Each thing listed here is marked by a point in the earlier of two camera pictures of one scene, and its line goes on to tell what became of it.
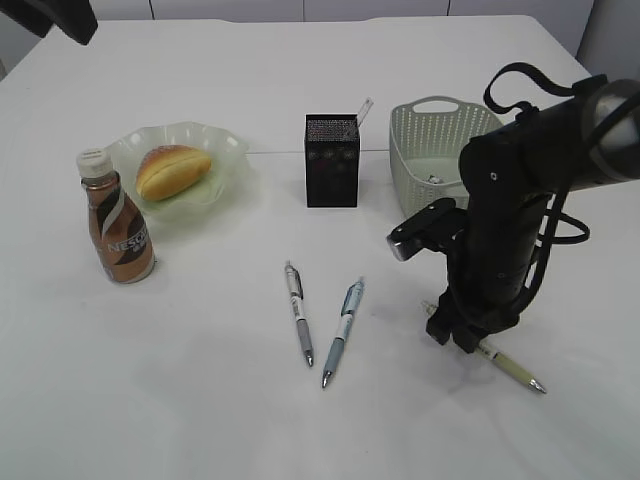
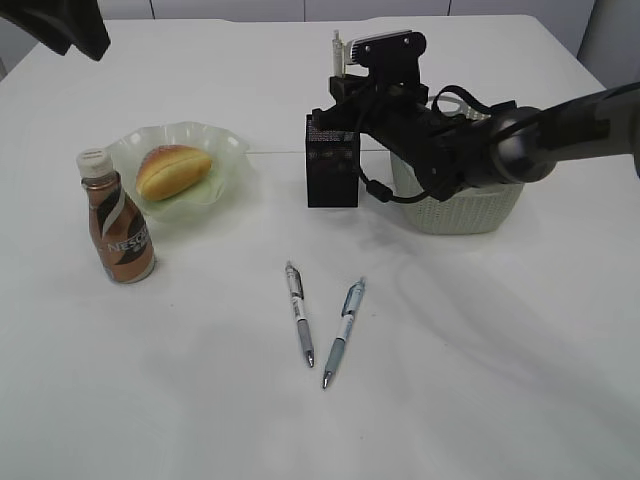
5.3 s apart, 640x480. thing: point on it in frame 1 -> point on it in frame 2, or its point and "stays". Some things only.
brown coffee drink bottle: x=120 y=231 stays
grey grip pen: x=296 y=290 stays
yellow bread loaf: x=168 y=168 stays
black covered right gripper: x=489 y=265 -> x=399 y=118
